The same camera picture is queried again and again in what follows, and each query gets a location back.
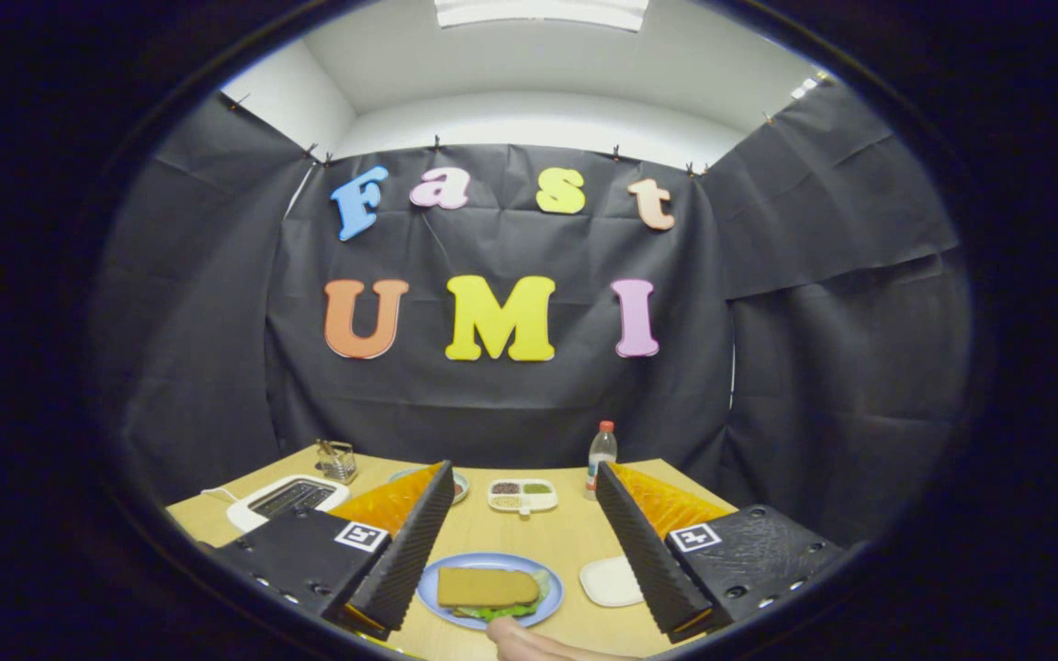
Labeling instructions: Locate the white compartment seasoning dish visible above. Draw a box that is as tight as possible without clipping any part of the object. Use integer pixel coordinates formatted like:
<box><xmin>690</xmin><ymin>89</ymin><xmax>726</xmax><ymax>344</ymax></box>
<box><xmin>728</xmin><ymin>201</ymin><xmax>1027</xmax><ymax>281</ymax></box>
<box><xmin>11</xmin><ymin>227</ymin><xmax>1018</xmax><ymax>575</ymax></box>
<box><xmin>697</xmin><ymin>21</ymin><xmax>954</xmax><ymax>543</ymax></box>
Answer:
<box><xmin>488</xmin><ymin>478</ymin><xmax>558</xmax><ymax>520</ymax></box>

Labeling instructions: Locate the brown toast slice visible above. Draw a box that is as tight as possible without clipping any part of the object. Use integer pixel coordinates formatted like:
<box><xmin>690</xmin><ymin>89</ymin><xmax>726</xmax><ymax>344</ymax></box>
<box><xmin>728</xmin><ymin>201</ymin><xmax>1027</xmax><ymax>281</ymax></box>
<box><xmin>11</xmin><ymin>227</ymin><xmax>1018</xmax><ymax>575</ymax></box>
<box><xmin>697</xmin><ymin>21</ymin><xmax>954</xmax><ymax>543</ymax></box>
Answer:
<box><xmin>437</xmin><ymin>566</ymin><xmax>540</xmax><ymax>609</ymax></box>

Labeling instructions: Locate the clear red-capped plastic bottle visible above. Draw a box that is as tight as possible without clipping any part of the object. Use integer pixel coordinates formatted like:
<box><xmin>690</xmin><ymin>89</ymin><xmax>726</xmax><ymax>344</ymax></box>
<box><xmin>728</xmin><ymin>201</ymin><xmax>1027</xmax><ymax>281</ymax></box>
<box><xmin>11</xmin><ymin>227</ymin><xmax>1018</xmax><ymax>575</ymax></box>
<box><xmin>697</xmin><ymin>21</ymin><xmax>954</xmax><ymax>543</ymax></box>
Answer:
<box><xmin>586</xmin><ymin>421</ymin><xmax>617</xmax><ymax>499</ymax></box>

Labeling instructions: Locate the small white plate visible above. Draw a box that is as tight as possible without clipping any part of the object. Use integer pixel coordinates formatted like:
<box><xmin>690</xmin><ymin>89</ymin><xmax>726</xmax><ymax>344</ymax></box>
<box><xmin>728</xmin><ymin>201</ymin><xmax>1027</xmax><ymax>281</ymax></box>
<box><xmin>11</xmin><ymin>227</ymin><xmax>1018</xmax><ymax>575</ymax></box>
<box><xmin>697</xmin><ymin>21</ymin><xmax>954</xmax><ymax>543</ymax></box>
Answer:
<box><xmin>580</xmin><ymin>555</ymin><xmax>645</xmax><ymax>608</ymax></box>

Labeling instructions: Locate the ceiling light panel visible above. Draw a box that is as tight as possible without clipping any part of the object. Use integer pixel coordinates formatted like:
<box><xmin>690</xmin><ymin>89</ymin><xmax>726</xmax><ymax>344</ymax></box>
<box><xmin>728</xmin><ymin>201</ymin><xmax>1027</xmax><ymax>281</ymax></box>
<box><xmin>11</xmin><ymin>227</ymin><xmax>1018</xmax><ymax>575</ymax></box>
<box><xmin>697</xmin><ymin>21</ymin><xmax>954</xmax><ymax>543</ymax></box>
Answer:
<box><xmin>434</xmin><ymin>0</ymin><xmax>649</xmax><ymax>31</ymax></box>

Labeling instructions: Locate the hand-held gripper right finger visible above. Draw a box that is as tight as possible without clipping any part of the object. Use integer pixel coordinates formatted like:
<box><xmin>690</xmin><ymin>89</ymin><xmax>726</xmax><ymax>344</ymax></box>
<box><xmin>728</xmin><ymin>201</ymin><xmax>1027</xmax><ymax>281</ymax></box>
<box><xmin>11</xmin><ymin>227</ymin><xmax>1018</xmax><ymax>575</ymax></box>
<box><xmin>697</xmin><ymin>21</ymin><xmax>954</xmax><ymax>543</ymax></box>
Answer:
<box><xmin>594</xmin><ymin>462</ymin><xmax>847</xmax><ymax>644</ymax></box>

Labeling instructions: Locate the blue plate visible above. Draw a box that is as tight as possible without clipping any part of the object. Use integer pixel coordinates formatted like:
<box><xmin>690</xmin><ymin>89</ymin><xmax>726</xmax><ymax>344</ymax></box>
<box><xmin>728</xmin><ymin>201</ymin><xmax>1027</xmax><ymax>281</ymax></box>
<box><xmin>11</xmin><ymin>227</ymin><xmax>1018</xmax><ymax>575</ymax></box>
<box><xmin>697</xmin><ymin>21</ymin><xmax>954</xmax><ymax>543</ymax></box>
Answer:
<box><xmin>417</xmin><ymin>552</ymin><xmax>564</xmax><ymax>631</ymax></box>

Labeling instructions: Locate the pale green plate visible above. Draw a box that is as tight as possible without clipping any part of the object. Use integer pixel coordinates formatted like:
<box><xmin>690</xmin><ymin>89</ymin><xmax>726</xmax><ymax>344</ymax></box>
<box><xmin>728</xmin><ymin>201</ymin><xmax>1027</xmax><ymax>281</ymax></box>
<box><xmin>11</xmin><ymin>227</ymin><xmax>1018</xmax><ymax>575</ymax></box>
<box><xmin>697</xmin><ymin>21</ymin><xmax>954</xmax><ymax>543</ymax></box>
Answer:
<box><xmin>388</xmin><ymin>466</ymin><xmax>470</xmax><ymax>506</ymax></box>

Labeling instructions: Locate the white toaster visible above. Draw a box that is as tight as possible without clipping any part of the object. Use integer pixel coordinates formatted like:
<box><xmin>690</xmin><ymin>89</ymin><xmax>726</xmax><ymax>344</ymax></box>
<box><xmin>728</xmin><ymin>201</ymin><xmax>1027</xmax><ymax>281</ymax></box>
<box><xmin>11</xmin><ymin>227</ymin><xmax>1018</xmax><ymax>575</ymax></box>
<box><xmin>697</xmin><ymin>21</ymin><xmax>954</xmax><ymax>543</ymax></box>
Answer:
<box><xmin>226</xmin><ymin>474</ymin><xmax>351</xmax><ymax>533</ymax></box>

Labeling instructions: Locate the black backdrop cloth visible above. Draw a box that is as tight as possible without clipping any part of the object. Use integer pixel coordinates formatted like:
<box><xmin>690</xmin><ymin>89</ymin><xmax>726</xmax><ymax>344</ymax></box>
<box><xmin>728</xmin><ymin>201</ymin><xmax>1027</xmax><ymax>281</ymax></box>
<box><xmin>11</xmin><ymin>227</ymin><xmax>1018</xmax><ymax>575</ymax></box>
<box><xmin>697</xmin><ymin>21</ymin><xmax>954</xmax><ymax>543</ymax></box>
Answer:
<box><xmin>93</xmin><ymin>78</ymin><xmax>971</xmax><ymax>552</ymax></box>

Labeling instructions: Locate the metal wire basket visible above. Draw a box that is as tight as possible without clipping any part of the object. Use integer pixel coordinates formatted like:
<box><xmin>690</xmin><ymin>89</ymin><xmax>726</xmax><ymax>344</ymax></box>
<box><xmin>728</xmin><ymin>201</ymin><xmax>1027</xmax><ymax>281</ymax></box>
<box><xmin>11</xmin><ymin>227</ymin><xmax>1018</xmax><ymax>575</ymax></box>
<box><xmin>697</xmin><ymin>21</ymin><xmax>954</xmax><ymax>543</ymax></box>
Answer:
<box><xmin>316</xmin><ymin>439</ymin><xmax>358</xmax><ymax>485</ymax></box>

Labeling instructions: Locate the green lettuce leaf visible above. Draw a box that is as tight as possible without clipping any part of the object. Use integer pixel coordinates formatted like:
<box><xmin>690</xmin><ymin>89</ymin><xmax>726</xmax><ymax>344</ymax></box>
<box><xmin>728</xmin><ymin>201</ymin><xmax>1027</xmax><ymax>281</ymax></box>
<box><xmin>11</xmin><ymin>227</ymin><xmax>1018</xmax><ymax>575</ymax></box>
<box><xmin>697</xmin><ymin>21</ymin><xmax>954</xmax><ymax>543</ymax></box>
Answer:
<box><xmin>451</xmin><ymin>569</ymin><xmax>553</xmax><ymax>622</ymax></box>

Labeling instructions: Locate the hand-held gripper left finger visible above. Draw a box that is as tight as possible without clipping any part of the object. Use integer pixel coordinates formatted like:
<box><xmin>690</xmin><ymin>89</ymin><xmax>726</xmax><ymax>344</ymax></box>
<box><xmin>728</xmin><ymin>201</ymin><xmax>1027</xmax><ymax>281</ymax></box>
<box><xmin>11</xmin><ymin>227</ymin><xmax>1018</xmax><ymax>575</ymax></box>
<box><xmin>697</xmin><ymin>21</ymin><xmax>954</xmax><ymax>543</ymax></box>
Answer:
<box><xmin>212</xmin><ymin>460</ymin><xmax>456</xmax><ymax>641</ymax></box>

